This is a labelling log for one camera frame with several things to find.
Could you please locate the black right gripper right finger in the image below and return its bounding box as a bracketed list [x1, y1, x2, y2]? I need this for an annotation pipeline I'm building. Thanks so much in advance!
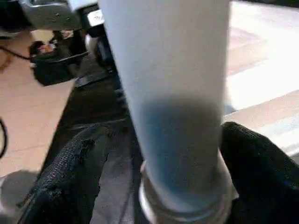
[220, 121, 299, 224]

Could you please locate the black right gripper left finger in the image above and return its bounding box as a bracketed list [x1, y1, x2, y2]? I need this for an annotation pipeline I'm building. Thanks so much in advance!
[18, 125, 115, 224]

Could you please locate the white plastic table top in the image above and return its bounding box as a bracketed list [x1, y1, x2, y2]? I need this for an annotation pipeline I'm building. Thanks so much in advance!
[222, 0, 299, 164]

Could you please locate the white plastic table leg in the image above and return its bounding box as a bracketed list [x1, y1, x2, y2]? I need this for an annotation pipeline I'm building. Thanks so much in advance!
[97, 0, 234, 224]

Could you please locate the black floor device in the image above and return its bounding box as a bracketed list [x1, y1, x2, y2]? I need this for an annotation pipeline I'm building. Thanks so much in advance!
[29, 30, 89, 87]

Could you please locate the black looped floor cable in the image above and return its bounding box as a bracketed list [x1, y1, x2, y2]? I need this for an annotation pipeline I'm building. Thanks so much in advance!
[0, 119, 7, 159]

